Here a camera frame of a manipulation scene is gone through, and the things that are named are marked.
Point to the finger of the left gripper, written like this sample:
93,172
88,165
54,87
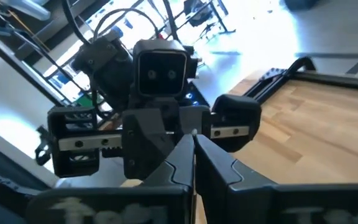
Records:
194,118
145,140

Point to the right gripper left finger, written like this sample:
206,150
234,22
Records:
166,199

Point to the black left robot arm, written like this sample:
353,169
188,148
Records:
107,68

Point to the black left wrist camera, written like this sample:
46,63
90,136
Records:
162,73

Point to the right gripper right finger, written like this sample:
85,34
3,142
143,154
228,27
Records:
228,199

